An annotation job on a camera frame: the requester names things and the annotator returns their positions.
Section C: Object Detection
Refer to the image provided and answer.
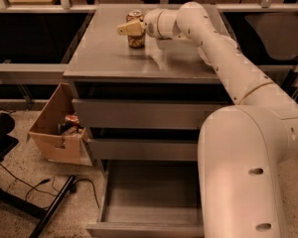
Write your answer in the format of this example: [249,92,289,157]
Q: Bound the orange soda can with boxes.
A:
[126,10,145,49]

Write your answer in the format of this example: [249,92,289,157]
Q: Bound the black stand leg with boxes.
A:
[281,64,298,90]

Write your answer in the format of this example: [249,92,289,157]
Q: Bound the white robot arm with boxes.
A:
[117,2,298,238]

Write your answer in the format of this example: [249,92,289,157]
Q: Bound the cardboard box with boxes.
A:
[28,83,92,166]

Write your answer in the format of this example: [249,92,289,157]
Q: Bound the black floor cable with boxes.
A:
[0,144,100,210]

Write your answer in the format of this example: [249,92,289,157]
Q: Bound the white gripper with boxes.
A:
[117,9,160,38]

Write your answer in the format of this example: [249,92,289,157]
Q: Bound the grey drawer cabinet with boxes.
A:
[63,3,236,171]

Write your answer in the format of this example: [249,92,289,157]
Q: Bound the grey top drawer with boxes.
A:
[72,81,232,131]

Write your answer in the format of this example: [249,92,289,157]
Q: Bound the grey middle drawer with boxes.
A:
[88,128,200,161]

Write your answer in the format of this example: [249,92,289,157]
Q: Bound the black chair base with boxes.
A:
[0,112,76,238]

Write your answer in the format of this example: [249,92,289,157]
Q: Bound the grey drawer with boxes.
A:
[88,128,200,161]
[72,81,232,131]
[86,161,204,238]

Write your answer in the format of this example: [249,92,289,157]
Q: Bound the items in cardboard box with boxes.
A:
[58,114,82,136]

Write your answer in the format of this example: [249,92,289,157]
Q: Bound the grey bottom drawer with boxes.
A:
[86,161,204,238]

